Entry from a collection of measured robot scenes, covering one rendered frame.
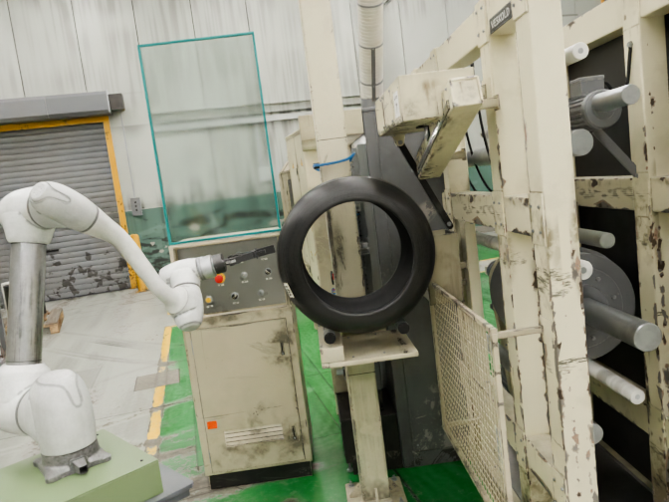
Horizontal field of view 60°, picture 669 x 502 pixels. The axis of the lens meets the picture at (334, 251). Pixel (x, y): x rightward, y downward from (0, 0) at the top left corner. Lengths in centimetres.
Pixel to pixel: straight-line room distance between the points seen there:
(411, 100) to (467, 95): 18
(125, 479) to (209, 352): 127
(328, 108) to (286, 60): 914
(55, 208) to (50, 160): 951
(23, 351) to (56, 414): 27
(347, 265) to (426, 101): 89
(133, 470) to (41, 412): 31
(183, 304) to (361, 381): 93
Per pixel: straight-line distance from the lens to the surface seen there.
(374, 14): 289
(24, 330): 203
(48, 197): 190
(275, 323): 291
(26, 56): 1173
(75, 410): 187
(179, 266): 226
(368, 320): 217
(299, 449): 313
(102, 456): 193
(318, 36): 257
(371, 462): 281
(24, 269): 203
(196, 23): 1163
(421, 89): 194
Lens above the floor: 148
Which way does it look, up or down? 7 degrees down
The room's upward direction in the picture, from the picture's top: 7 degrees counter-clockwise
